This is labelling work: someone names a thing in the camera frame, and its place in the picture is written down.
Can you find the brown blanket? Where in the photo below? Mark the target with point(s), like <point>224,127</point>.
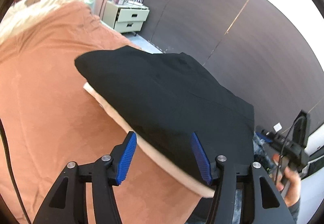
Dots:
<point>50,87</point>

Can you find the white cabinet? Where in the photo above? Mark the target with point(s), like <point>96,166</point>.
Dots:
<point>316,143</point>

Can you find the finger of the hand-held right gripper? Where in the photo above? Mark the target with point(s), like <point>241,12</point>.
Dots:
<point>263,135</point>

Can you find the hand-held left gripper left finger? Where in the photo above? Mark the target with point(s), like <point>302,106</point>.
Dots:
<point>125,160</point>

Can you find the black shirt with yellow print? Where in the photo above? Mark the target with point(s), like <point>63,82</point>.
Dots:
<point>164,92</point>

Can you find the person's right forearm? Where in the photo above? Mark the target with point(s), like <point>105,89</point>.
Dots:
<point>295,213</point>

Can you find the white nightstand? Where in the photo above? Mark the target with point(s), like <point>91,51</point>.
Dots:
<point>131,15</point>

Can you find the cream garment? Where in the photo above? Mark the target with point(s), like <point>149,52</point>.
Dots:
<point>164,162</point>

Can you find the person's right hand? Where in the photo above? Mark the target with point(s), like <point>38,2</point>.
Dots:
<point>291,186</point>

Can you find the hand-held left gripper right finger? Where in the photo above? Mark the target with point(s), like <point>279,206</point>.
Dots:
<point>201,160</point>

